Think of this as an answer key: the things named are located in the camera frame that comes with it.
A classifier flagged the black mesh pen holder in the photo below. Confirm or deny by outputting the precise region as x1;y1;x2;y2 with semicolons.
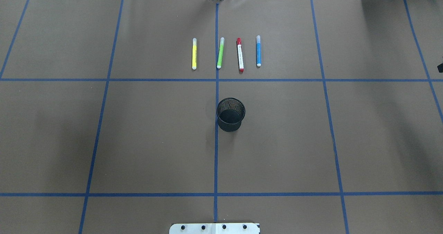
216;97;246;133

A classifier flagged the green highlighter pen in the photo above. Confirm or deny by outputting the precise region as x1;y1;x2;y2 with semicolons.
216;37;225;69

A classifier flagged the blue highlighter pen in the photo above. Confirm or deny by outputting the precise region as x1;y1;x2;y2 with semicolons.
256;35;262;67

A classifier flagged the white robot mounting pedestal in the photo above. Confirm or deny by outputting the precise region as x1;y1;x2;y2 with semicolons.
169;223;261;234

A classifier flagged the yellow highlighter pen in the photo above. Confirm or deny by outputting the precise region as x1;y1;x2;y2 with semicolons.
191;38;197;70

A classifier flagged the red white marker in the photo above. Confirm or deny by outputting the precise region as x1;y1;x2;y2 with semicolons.
236;37;244;73

